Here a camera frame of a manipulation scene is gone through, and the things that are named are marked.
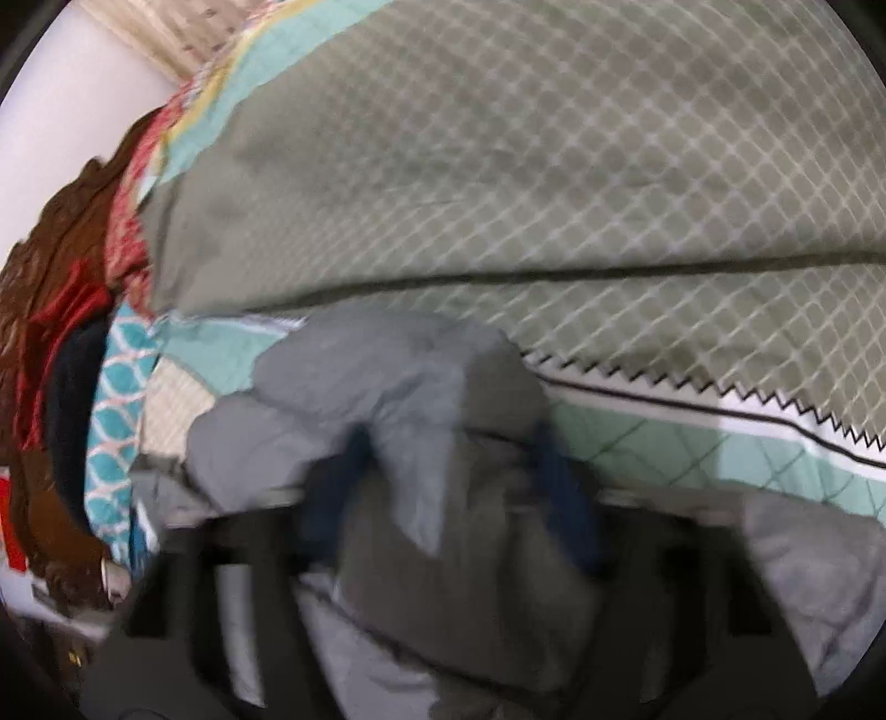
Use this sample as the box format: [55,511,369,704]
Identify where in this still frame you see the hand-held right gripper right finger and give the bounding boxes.
[524,421,823,720]

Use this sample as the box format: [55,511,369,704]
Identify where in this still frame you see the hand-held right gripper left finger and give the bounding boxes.
[79,428,378,720]

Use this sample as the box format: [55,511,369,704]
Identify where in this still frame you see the grey garment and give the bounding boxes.
[130,305,886,720]

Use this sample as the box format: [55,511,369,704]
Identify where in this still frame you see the olive and teal patterned quilt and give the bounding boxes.
[83,0,886,562]

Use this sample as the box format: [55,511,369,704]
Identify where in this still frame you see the red patterned cloth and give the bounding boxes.
[102,75,205,316]

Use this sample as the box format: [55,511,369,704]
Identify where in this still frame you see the brown cloth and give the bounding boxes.
[0,111,174,614]

